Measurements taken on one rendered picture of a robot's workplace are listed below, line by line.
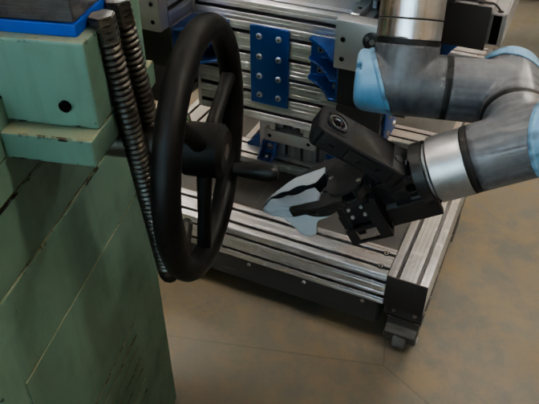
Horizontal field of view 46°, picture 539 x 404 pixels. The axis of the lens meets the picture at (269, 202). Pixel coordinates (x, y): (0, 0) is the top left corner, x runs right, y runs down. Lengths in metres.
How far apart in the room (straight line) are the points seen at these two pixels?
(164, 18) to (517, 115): 0.81
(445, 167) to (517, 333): 1.02
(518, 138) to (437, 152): 0.08
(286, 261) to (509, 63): 0.84
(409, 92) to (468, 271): 1.09
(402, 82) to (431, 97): 0.04
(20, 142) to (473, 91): 0.48
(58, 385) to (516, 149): 0.61
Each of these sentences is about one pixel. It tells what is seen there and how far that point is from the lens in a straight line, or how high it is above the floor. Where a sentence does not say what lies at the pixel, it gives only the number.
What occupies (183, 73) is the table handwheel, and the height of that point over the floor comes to 0.94.
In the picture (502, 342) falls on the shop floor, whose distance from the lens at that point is 1.64.
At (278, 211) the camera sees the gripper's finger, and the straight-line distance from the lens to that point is 0.77.
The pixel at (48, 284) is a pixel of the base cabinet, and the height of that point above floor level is 0.66.
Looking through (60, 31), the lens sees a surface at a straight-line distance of 0.62.
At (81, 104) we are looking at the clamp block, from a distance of 0.63.
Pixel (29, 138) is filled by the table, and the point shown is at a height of 0.87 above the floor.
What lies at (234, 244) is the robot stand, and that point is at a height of 0.18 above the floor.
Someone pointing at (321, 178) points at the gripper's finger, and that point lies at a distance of 0.77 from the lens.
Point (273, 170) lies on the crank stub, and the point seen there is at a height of 0.74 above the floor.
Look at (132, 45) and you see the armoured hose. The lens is 0.67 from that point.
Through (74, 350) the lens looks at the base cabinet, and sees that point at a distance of 0.89.
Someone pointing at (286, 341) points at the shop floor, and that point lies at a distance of 1.55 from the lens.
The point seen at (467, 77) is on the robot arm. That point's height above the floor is 0.87.
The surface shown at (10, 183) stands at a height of 0.81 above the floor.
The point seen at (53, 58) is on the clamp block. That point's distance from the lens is 0.62.
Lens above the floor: 1.19
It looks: 38 degrees down
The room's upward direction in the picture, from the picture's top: straight up
